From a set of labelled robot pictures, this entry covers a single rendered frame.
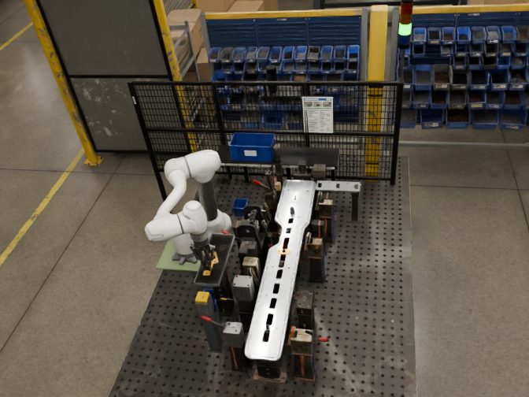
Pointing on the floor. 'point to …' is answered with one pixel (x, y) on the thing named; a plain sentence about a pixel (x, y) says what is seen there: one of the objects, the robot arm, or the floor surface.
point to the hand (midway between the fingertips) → (206, 264)
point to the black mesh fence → (269, 123)
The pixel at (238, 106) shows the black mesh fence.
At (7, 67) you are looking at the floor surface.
